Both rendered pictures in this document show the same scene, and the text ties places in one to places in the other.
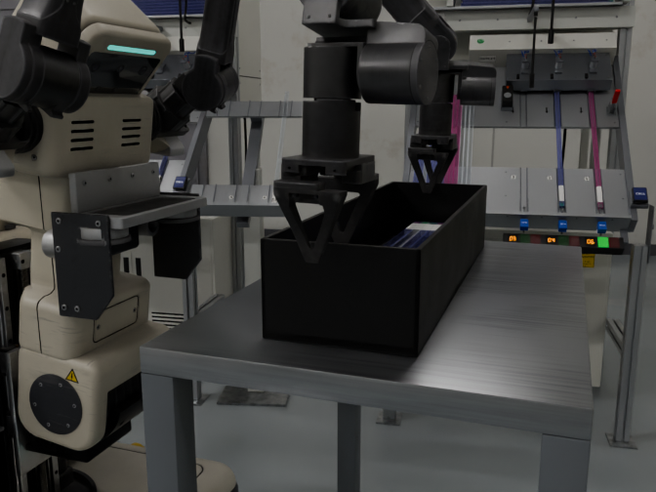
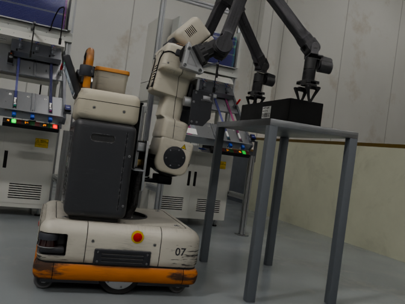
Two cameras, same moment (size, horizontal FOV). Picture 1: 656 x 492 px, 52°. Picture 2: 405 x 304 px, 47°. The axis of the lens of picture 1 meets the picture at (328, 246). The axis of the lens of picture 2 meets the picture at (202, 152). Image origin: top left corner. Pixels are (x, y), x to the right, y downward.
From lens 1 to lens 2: 1.84 m
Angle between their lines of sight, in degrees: 39
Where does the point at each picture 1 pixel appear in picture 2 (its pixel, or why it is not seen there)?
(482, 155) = not seen: hidden behind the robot
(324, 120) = (313, 73)
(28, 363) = (166, 142)
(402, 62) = (329, 64)
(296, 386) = (307, 128)
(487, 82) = (273, 79)
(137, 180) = not seen: hidden behind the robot
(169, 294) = (23, 172)
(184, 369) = (281, 124)
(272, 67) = not seen: outside the picture
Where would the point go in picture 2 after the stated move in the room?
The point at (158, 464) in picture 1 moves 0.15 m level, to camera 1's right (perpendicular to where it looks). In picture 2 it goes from (270, 149) to (293, 153)
